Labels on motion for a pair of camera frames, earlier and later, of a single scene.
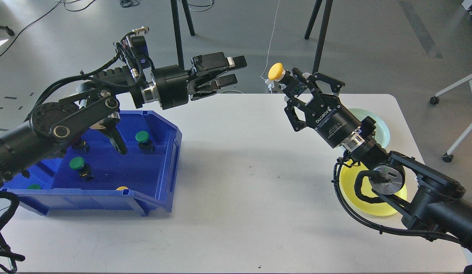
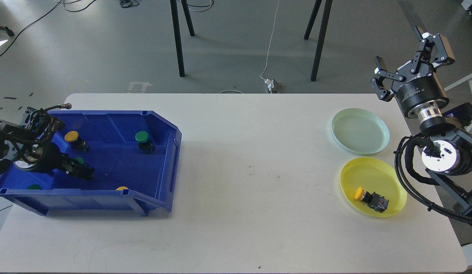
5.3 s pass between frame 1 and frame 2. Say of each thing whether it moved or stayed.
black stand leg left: stayed
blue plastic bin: stayed
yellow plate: stayed
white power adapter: stayed
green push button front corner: stayed
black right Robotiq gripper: moved
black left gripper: moved
